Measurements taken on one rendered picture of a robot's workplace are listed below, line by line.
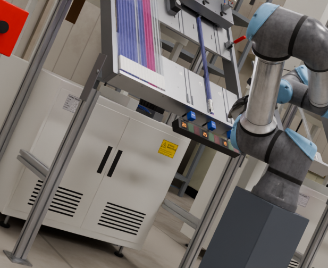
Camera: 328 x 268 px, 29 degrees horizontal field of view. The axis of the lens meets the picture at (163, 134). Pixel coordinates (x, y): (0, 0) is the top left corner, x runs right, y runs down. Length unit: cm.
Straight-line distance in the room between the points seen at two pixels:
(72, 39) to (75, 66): 25
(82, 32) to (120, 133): 341
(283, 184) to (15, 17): 100
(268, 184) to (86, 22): 419
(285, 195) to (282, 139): 17
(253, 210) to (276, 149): 20
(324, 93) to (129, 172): 104
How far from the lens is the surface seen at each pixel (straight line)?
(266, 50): 180
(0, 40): 214
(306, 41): 175
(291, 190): 201
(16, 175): 252
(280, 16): 178
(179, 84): 244
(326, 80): 192
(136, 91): 228
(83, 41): 600
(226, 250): 202
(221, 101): 260
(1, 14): 213
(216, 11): 281
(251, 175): 283
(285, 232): 202
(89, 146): 258
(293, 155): 200
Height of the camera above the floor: 66
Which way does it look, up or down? 2 degrees down
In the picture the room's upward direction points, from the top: 25 degrees clockwise
